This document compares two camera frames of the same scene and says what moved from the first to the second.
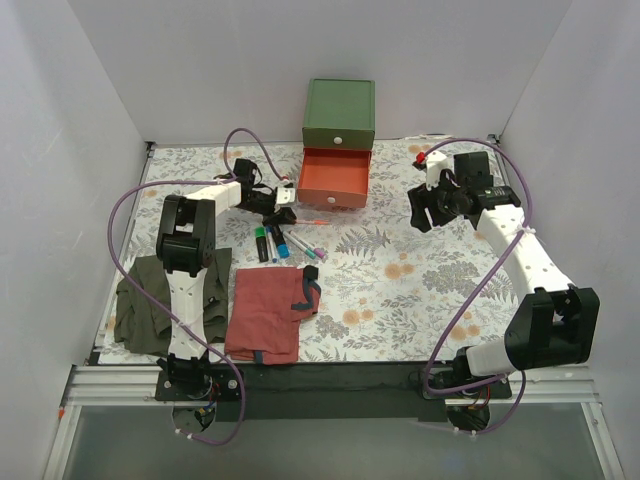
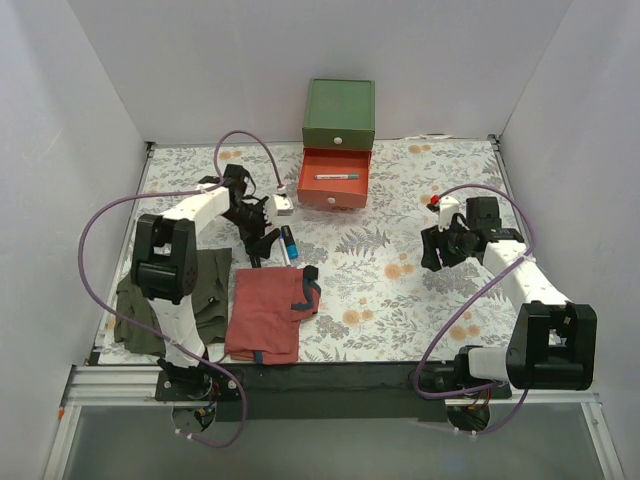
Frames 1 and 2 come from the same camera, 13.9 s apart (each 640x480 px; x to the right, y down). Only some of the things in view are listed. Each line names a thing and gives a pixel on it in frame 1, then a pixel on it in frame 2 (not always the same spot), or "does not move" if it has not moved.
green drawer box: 340,115 does not move
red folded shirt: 266,309 does not move
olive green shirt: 143,328 does not move
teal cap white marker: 297,243 → 337,176
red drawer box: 334,177 does not move
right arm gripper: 430,204 → 436,248
